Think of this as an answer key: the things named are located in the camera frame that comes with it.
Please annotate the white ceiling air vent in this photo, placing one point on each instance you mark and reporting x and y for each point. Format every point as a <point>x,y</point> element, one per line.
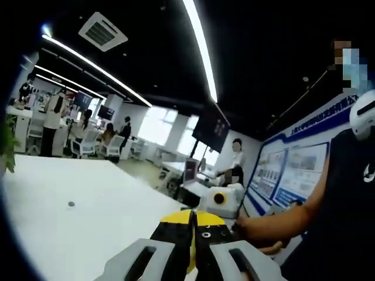
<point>103,31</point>

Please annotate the desktop computer monitor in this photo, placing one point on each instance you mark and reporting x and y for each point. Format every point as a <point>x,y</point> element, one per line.
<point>190,171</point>

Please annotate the small dark round object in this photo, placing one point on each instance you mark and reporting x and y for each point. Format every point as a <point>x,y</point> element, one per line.
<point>71,203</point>

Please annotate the white office chair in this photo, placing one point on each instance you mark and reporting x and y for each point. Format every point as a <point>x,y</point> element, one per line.
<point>86,143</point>
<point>114,146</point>

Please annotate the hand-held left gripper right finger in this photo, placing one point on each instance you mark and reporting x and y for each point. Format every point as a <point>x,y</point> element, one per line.
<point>216,251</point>

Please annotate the person's dark shirt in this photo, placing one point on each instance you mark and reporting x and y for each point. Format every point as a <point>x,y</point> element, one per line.
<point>337,222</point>

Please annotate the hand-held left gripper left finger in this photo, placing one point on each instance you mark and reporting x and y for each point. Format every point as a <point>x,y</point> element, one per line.
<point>164,251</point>

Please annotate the green plant in white pot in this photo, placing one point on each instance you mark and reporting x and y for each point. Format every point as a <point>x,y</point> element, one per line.
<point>8,146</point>

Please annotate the person's right hand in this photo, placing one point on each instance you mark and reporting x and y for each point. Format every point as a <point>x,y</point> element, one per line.
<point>257,231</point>

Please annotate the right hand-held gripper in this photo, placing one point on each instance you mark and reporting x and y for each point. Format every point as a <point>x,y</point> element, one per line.
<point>231,202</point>

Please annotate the long ceiling light strip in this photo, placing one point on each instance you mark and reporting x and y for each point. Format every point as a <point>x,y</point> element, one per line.
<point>70,82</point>
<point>96,68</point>
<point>202,47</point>

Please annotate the blue wall poster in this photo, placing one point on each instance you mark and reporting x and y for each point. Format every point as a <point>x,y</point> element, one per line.
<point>293,169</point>

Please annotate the black screen on stand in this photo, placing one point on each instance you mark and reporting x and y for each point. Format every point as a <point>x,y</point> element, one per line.
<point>211,126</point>

